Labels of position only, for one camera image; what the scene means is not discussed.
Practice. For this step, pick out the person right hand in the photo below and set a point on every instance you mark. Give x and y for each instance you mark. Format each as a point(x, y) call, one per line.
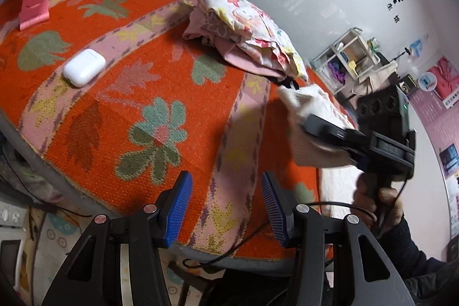
point(385, 206)

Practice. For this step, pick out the floral pink clothes pile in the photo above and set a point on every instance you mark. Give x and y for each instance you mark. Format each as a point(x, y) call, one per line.
point(246, 37)

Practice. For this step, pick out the cream white knit sweater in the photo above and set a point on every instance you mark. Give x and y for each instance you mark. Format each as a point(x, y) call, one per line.
point(310, 112)

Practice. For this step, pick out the person right forearm dark sleeve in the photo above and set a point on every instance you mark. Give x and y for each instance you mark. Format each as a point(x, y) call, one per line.
point(429, 281)

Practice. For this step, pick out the beige hanging towel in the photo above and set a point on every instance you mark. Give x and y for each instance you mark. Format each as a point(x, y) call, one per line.
point(375, 80)

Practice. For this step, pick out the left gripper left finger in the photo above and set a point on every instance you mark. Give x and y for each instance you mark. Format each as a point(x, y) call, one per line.
point(117, 261)

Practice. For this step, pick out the pink wall poster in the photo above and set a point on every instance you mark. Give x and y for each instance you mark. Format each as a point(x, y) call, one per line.
point(436, 103)

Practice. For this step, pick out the white plastic shelf rack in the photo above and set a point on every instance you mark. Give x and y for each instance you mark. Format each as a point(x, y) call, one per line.
point(352, 51)

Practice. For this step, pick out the white earbuds case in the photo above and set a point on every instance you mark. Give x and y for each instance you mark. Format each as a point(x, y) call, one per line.
point(83, 67)

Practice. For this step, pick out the purple towel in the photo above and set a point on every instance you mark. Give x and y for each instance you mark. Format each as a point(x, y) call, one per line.
point(337, 72)

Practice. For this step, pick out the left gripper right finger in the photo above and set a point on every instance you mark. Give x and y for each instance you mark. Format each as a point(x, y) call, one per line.
point(337, 261)

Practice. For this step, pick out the pink phone stand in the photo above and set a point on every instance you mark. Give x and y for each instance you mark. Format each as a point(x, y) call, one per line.
point(33, 12)

